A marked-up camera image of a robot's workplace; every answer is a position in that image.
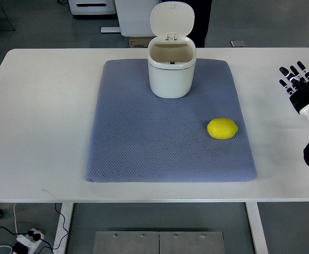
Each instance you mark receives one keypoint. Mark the white machine with slot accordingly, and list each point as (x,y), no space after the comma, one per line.
(92,7)

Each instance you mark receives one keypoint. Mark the white table left leg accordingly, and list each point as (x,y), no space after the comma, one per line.
(64,211)

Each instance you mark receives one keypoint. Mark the grey metal floor plate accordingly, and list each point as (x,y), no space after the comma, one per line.
(158,242)

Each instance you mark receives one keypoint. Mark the white table right leg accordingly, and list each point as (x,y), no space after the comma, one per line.
(256,228)

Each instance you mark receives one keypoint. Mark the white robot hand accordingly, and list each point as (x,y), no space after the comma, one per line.
(299,101)

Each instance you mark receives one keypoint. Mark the white table leg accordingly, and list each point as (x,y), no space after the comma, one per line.
(256,228)
(64,211)

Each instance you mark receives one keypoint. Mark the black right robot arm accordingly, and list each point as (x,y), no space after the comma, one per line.
(297,87)

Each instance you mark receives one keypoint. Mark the grey floor socket plate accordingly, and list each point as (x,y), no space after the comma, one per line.
(237,43)

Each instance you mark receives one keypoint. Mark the white trash bin with lid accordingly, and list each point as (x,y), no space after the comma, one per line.
(171,53)

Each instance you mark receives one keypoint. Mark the cardboard box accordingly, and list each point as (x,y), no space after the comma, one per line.
(139,42)

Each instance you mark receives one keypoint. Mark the white power strip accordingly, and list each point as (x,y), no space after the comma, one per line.
(31,240)

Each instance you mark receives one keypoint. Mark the white cabinet base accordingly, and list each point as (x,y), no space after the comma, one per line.
(133,17)

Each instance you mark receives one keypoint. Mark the yellow lemon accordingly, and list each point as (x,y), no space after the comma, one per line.
(222,128)

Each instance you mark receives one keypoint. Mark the blue quilted mat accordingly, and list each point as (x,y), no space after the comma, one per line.
(140,137)

